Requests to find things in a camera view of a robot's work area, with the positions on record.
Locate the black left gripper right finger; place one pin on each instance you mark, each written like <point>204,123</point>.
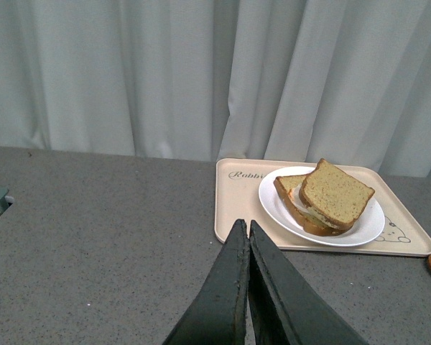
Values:
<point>284,307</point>

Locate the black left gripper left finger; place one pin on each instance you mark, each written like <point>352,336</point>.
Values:
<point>218,313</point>

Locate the bread slice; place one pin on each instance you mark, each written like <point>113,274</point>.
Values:
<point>335,194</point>
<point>286,186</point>

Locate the fried egg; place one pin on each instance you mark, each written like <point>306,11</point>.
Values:
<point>294,195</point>

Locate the pink rabbit tray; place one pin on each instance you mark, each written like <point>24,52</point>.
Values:
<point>245,189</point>

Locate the grey curtain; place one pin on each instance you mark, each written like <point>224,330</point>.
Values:
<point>348,81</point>

